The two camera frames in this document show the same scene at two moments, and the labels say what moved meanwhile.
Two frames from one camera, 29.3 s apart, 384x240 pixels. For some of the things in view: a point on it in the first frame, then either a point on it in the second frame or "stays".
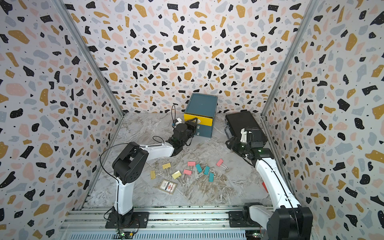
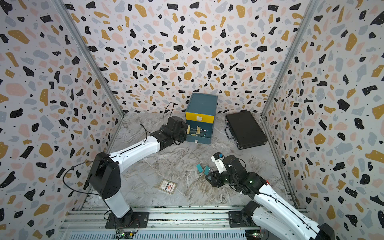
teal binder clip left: x=198 y=168 stays
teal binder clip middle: x=206 y=170 stays
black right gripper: x=233 y=144 to x=214 y=177
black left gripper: x=192 y=126 to x=183 y=127
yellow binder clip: x=166 y=166 to x=198 y=130
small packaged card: x=168 y=186 stays
